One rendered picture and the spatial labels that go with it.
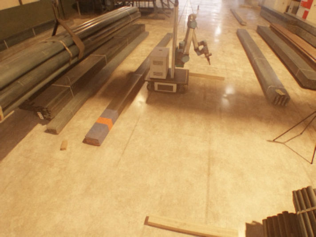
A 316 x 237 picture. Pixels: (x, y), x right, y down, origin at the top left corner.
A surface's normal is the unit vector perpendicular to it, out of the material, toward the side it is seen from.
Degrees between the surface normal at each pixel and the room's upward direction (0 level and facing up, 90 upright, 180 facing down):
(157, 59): 90
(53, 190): 0
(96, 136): 0
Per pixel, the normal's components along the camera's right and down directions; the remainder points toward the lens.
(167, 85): -0.17, 0.66
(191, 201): 0.00, -0.75
